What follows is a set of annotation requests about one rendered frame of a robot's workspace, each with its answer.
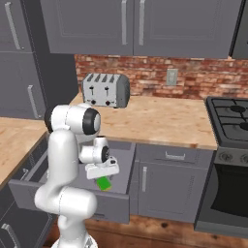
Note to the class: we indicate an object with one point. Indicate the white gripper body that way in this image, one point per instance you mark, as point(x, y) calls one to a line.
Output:
point(101, 170)

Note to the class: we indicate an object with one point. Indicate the grey closed drawer front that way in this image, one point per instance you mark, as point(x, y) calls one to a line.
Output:
point(193, 156)

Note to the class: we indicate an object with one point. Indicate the green sponge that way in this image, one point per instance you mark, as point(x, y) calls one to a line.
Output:
point(104, 184)

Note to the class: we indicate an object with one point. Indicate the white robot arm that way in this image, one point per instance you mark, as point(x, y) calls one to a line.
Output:
point(59, 161)

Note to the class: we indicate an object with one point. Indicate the black gas stove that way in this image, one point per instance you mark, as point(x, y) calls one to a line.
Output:
point(229, 180)

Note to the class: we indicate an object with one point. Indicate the grey wall cupboard door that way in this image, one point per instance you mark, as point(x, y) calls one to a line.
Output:
point(190, 25)
point(87, 25)

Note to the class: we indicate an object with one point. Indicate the silver four-slot toaster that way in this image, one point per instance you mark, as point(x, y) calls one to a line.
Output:
point(103, 90)

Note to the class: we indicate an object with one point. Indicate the grey tall cupboard door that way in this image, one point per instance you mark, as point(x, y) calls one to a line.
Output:
point(16, 19)
point(16, 87)

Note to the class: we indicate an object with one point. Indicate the grey base cupboard run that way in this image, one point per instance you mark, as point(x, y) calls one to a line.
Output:
point(19, 226)

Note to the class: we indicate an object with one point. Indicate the grey stove knob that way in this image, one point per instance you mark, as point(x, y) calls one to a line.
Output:
point(226, 157)
point(244, 159)

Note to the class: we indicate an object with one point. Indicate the dark grey extractor hood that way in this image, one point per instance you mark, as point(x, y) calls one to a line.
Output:
point(240, 29)

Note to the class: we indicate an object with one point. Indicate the grey open drawer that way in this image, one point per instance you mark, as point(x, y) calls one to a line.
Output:
point(116, 200)

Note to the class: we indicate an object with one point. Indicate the grey base cupboard door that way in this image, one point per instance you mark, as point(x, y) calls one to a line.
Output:
point(174, 193)

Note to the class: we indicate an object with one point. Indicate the grey wall outlet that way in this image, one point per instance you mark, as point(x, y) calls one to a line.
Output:
point(171, 77)

